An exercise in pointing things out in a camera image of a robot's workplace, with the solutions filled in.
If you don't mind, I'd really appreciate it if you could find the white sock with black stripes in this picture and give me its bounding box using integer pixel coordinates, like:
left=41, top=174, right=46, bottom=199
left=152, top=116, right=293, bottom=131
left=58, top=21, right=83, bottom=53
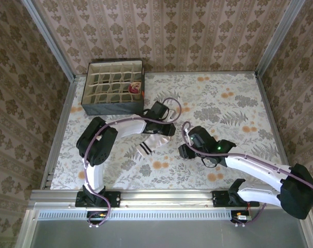
left=136, top=132, right=172, bottom=158

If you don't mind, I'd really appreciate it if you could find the beige sock with maroon toe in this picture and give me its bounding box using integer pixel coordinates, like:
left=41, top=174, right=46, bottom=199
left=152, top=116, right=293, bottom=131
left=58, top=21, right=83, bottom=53
left=129, top=81, right=142, bottom=94

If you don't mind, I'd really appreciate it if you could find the grey fabric organizer box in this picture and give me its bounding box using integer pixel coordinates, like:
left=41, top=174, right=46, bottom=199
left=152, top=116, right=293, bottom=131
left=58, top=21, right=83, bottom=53
left=81, top=58, right=146, bottom=116

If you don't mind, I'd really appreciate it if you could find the floral print tablecloth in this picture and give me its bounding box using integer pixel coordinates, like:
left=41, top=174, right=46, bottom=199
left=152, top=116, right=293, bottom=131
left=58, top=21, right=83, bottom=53
left=50, top=71, right=289, bottom=191

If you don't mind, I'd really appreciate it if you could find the black connector box white plug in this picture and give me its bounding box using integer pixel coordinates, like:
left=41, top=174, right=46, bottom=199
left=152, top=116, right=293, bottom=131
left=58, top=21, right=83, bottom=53
left=230, top=210, right=253, bottom=224

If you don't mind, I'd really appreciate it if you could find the grey metal panel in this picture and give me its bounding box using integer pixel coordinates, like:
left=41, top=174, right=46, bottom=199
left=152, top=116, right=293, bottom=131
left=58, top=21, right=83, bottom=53
left=29, top=219, right=310, bottom=248

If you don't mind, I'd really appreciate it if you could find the small black connector box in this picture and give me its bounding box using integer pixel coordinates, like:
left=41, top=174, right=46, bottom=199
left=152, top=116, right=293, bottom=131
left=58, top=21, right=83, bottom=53
left=86, top=210, right=108, bottom=226

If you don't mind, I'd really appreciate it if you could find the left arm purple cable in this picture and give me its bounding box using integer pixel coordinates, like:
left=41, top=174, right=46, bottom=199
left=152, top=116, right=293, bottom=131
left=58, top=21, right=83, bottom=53
left=83, top=97, right=183, bottom=228

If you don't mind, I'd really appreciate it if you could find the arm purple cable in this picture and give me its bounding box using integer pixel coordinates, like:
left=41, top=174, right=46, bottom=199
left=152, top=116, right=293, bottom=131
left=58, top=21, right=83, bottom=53
left=83, top=97, right=183, bottom=228
left=181, top=121, right=313, bottom=228

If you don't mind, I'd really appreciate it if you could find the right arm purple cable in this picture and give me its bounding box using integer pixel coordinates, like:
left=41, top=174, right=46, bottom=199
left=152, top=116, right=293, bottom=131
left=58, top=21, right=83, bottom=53
left=181, top=121, right=313, bottom=228

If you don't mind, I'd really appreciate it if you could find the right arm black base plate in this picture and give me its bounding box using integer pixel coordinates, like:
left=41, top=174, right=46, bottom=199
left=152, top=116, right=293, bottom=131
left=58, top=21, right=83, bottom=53
left=212, top=190, right=260, bottom=208

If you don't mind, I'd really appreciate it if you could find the thin aluminium table edge rail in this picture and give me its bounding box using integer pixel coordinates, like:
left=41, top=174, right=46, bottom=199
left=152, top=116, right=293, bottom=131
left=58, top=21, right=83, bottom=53
left=145, top=69, right=258, bottom=76

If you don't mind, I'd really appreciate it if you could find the long aluminium mounting rail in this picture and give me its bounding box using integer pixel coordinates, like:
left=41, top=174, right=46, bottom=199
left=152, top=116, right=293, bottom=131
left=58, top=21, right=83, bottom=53
left=27, top=189, right=309, bottom=210

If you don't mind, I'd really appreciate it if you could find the slotted grey cable duct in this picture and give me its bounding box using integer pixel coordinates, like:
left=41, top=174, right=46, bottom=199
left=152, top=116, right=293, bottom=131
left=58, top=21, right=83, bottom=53
left=37, top=209, right=253, bottom=221

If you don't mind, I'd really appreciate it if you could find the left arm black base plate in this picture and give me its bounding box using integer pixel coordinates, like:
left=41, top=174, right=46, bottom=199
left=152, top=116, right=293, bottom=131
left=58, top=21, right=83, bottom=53
left=75, top=190, right=121, bottom=208

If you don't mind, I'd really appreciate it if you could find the aluminium frame post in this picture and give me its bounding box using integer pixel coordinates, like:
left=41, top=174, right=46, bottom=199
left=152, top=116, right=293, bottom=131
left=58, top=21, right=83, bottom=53
left=254, top=0, right=309, bottom=78
left=20, top=0, right=77, bottom=81

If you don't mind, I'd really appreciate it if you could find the aluminium frame strut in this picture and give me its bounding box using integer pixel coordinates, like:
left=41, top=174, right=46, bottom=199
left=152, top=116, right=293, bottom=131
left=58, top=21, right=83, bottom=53
left=295, top=208, right=313, bottom=248
left=14, top=208, right=40, bottom=248

